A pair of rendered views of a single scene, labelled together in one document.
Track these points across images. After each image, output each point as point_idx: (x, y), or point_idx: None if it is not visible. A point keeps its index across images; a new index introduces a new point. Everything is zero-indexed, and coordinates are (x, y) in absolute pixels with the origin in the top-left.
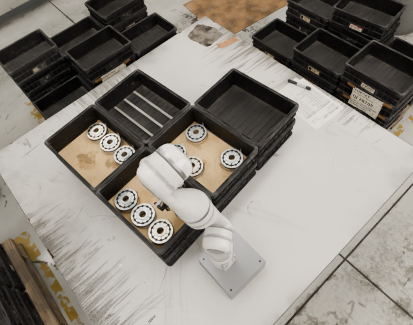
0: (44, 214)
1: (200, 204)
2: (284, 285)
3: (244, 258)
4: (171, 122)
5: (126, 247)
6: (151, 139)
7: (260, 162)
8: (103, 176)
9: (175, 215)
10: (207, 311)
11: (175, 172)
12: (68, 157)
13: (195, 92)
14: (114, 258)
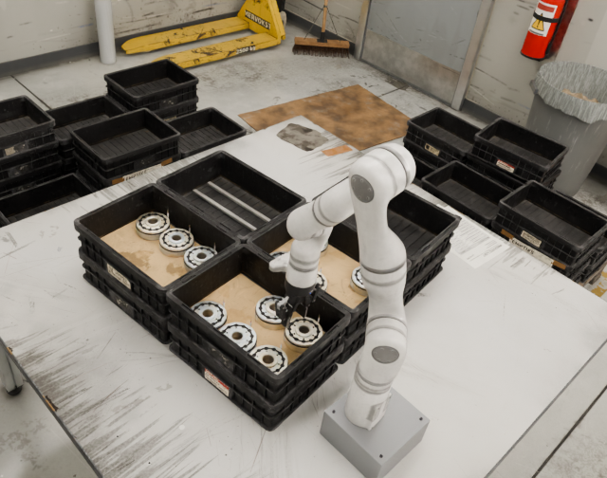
0: (40, 343)
1: (400, 244)
2: (454, 467)
3: (396, 414)
4: (281, 218)
5: (191, 401)
6: (250, 235)
7: (403, 295)
8: (163, 284)
9: (285, 345)
10: None
11: (403, 169)
12: None
13: None
14: (171, 416)
